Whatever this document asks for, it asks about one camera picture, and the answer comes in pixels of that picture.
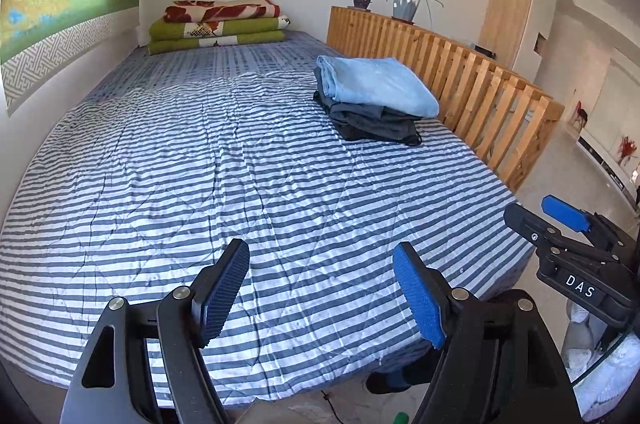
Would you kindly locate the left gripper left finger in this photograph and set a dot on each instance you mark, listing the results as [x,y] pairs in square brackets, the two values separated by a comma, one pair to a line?
[214,291]

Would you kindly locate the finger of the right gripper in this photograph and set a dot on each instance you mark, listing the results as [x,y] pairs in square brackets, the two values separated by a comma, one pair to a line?
[567,212]
[534,229]

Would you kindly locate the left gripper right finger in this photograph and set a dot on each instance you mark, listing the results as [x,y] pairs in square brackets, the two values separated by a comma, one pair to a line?
[428,295]

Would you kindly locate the light blue denim garment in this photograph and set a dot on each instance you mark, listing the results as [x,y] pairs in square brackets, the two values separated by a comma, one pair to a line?
[383,82]

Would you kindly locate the right white gloved hand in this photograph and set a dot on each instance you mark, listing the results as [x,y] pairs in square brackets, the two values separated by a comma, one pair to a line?
[601,374]

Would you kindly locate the person's dark socked foot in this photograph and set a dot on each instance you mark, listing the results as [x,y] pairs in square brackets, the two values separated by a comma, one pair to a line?
[418,372]

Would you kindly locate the red chair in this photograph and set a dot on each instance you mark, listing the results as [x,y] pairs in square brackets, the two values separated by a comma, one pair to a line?
[580,115]

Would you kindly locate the wooden slatted railing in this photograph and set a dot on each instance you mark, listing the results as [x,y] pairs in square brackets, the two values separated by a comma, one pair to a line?
[500,115]

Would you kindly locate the blue white striped bed quilt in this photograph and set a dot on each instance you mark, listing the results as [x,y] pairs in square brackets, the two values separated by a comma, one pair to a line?
[172,156]

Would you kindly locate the dark checked folded garment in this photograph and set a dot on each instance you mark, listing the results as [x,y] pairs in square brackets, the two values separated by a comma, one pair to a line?
[367,122]

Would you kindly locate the dark navy folded garment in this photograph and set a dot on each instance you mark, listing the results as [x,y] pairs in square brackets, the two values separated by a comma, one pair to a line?
[320,97]

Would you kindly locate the light wooden cabinet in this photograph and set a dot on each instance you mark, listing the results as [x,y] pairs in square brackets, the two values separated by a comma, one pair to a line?
[503,29]

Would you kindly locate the green folded blanket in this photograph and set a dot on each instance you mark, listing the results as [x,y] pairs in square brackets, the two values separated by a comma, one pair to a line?
[170,37]

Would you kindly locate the red white folded blanket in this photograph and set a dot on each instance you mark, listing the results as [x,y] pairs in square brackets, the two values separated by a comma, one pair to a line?
[203,11]

